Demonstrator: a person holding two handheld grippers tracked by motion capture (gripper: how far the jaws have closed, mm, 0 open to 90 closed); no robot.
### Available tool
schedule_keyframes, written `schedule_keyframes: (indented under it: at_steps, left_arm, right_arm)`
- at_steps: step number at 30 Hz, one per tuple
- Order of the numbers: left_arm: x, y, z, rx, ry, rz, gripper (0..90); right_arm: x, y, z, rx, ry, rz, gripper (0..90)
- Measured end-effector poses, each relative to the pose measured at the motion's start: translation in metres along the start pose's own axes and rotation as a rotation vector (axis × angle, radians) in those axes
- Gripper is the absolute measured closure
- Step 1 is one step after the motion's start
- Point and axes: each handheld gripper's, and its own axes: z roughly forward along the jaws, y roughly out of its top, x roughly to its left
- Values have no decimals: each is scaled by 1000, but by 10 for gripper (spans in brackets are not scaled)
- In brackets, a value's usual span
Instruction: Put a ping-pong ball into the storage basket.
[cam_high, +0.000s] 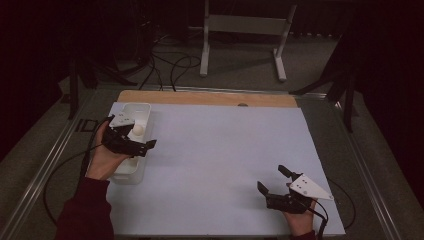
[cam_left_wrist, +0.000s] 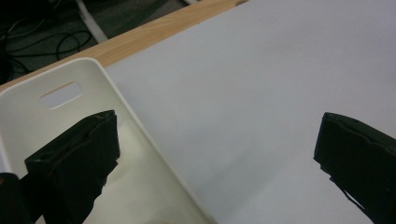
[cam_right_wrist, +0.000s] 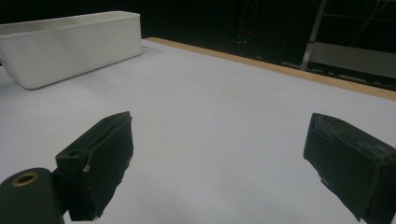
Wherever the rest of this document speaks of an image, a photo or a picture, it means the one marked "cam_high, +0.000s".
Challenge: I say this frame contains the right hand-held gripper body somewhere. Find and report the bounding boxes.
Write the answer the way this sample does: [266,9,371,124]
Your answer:
[265,172,335,215]

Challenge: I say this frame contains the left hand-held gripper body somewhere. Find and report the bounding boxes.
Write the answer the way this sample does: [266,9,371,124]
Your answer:
[101,112,149,158]

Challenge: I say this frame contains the white plastic bin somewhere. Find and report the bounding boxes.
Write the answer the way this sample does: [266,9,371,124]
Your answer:
[108,102,155,186]

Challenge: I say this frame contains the person's right hand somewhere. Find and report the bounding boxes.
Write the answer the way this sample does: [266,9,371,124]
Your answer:
[283,182,317,238]

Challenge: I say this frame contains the person's left hand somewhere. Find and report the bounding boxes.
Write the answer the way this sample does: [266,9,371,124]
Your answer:
[85,120,130,182]

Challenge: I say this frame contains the pale table cover sheet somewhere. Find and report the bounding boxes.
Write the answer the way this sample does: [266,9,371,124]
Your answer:
[105,101,347,238]

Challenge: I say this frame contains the black stand legs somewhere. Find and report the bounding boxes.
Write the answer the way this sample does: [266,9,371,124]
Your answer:
[68,49,138,120]
[289,19,359,134]

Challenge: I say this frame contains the white metal stand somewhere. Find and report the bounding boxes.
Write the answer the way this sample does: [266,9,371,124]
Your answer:
[199,0,298,83]

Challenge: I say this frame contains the left hand-held gripper cable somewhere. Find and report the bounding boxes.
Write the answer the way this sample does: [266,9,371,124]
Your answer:
[78,114,116,189]

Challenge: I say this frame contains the hand-held gripper cable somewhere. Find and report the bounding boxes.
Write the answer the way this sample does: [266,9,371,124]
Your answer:
[78,114,116,189]
[306,198,329,240]

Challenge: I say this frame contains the right hand-held gripper cable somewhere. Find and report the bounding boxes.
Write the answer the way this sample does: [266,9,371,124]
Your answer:
[306,198,329,240]

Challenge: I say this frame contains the black thin floor cable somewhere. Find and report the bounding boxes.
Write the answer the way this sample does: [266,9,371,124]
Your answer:
[138,43,165,92]

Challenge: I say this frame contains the black looped floor cable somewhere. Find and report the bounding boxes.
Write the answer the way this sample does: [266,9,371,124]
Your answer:
[169,54,202,93]

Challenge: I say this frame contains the metal floor rail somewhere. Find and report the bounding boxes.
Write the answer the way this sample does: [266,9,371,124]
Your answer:
[0,91,98,240]
[96,83,329,98]
[328,96,404,240]

